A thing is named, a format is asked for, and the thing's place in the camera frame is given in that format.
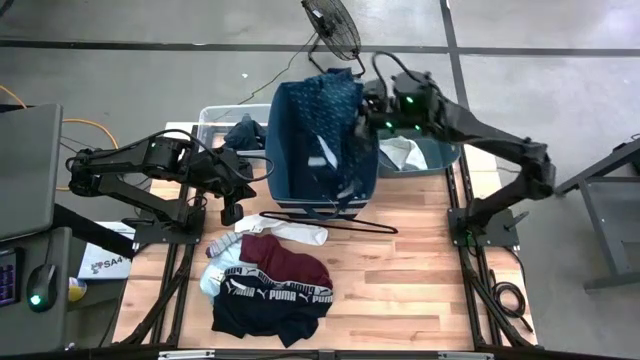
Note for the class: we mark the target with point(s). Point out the long white cloth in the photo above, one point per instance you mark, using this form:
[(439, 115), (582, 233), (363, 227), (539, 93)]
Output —
[(295, 231)]

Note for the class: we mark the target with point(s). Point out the navy white striped fabric bin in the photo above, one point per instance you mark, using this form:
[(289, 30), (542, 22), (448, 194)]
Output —
[(285, 170)]

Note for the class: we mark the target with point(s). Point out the black floor fan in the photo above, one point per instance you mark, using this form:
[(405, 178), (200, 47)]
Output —
[(332, 25)]

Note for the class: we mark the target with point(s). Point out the yellow round object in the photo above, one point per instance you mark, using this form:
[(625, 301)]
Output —
[(77, 290)]

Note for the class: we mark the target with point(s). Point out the white cardboard box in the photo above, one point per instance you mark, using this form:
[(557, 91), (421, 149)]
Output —
[(107, 262)]

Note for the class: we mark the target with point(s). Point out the black keyboard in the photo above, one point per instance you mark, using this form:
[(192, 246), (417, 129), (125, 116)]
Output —
[(9, 277)]

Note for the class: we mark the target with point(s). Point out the maroon cloth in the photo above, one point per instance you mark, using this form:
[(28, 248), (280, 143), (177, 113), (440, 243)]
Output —
[(285, 262)]

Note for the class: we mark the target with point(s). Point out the teal plastic basket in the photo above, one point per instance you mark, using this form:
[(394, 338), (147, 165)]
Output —
[(440, 155)]

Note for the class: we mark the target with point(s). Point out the black aluminium table frame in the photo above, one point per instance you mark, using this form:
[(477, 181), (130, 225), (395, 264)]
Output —
[(170, 300)]

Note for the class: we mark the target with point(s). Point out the blue fleece cloth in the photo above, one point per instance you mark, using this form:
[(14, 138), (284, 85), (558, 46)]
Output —
[(245, 136)]

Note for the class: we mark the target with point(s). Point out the grey desk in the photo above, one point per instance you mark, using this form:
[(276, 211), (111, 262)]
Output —
[(50, 330)]

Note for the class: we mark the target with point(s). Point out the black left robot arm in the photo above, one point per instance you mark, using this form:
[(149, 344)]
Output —
[(120, 157)]

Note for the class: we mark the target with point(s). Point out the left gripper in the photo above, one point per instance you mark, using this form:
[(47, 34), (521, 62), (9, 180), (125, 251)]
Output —
[(225, 175)]

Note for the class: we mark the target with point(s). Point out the clear plastic bin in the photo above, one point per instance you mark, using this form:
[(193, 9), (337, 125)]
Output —
[(215, 120)]

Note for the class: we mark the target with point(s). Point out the grey striped sock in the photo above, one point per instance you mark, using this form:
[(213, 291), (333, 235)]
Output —
[(222, 244)]

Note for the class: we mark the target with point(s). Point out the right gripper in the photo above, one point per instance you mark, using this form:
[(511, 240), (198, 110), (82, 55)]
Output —
[(380, 107)]

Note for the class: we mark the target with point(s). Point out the navy dotted cloth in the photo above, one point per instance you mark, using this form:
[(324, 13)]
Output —
[(325, 110)]

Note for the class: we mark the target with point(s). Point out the light blue patterned cloth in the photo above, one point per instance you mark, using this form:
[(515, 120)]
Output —
[(217, 272)]

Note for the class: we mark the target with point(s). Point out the black computer mouse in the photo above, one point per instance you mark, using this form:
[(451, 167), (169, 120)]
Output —
[(41, 287)]

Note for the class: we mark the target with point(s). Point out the black clothes hanger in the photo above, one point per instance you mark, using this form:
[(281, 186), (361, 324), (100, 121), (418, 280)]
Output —
[(350, 226)]

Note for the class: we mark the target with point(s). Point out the grey metal stand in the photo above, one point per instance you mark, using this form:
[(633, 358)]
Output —
[(607, 235)]

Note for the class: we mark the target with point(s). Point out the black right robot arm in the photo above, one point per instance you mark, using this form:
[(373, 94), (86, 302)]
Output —
[(500, 140)]

